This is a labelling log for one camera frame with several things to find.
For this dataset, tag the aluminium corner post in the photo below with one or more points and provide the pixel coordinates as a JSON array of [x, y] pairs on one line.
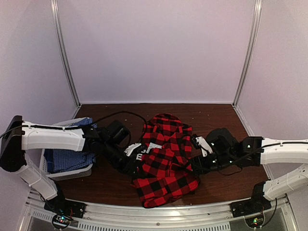
[[250, 49], [63, 53]]

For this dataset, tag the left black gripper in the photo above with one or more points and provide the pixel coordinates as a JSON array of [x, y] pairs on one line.
[[133, 166]]

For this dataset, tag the white plastic laundry basket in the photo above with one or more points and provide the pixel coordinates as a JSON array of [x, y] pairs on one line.
[[64, 175]]

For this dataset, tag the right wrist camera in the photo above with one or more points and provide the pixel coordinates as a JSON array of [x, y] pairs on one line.
[[221, 141]]

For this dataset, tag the left circuit board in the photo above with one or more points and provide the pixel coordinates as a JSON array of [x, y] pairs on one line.
[[60, 221]]

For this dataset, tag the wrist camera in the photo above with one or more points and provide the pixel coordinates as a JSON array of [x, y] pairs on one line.
[[221, 141], [117, 132]]

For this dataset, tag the front aluminium frame rail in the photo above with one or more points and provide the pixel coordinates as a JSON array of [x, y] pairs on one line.
[[210, 217]]

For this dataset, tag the red black plaid shirt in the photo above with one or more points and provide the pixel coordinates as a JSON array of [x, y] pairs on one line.
[[165, 174]]

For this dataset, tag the blue checkered shirt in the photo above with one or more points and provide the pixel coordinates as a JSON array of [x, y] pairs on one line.
[[59, 160]]

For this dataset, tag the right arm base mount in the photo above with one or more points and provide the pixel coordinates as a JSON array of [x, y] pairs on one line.
[[256, 203]]

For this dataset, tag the circuit board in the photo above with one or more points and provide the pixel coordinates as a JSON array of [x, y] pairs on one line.
[[255, 222], [60, 221]]

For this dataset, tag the left aluminium corner post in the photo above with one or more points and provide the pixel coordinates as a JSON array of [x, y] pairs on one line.
[[63, 53]]

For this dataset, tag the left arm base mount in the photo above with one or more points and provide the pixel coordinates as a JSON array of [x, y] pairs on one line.
[[61, 206]]

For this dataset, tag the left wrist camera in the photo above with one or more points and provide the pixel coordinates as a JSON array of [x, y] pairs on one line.
[[117, 132]]

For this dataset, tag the right aluminium corner post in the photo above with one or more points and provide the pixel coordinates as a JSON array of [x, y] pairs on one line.
[[250, 49]]

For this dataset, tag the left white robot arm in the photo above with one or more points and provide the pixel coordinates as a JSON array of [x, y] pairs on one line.
[[21, 136]]

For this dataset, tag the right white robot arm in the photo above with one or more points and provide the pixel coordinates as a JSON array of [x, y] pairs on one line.
[[256, 151]]

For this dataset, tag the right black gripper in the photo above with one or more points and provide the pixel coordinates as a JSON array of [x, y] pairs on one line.
[[198, 160]]

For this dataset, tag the right circuit board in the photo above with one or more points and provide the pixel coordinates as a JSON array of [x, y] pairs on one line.
[[255, 222]]

